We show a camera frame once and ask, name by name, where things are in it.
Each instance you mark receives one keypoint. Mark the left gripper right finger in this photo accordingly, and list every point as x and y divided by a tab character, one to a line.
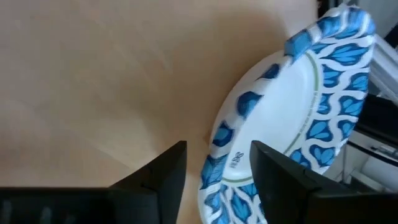
286	193

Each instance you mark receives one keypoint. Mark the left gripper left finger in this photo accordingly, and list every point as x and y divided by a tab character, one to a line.
155	193

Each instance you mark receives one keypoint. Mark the blue patterned paper bowl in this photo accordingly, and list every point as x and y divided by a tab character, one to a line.
280	109

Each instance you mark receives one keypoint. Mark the white box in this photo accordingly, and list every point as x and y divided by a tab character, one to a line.
367	165

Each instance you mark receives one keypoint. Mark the silver aluminium bar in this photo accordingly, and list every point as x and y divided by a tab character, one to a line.
385	68

